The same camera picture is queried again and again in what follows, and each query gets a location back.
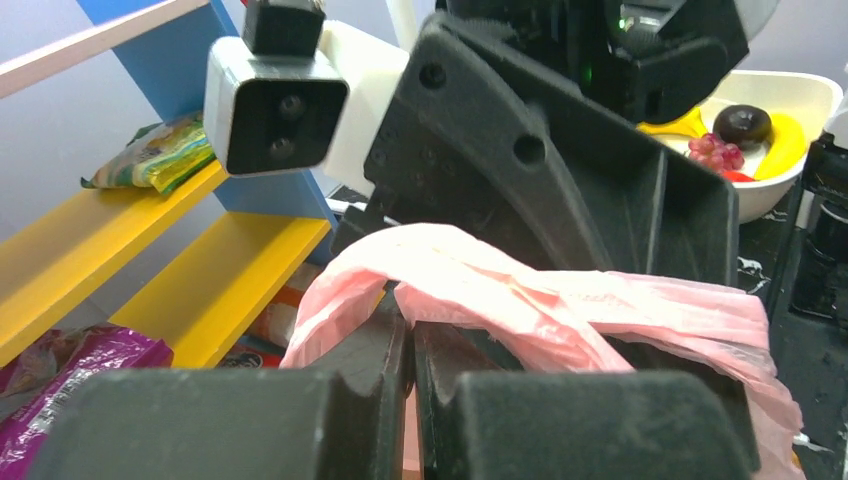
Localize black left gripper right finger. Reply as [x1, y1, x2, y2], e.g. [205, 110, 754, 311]
[413, 322, 523, 479]

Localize orange white snack packet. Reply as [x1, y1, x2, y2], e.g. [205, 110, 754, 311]
[247, 263, 323, 348]

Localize blue pink yellow shelf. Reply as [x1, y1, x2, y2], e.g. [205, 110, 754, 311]
[1, 1, 335, 368]

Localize red Kopiko snack bag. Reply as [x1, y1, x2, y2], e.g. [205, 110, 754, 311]
[216, 344, 285, 369]

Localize red strawberry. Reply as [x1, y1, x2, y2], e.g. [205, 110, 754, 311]
[721, 170, 755, 183]

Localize yellow banana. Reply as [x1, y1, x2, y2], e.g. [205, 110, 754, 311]
[754, 113, 808, 181]
[637, 106, 709, 138]

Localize green yellow snack bag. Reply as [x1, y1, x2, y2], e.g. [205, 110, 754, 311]
[80, 111, 216, 195]

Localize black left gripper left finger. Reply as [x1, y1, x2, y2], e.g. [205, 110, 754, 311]
[309, 304, 408, 479]

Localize red grape bunch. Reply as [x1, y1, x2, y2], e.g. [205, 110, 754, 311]
[687, 133, 745, 173]

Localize white fruit tray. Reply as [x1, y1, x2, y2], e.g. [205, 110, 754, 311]
[638, 70, 843, 224]

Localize small magenta snack packet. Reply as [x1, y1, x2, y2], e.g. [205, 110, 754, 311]
[1, 324, 173, 479]

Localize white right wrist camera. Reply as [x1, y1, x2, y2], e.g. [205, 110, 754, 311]
[203, 1, 409, 196]

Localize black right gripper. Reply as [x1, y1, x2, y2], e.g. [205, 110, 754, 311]
[331, 1, 749, 286]

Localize dark avocado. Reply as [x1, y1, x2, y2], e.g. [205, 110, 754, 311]
[712, 104, 773, 150]

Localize pink plastic grocery bag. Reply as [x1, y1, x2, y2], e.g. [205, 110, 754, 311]
[282, 223, 803, 479]

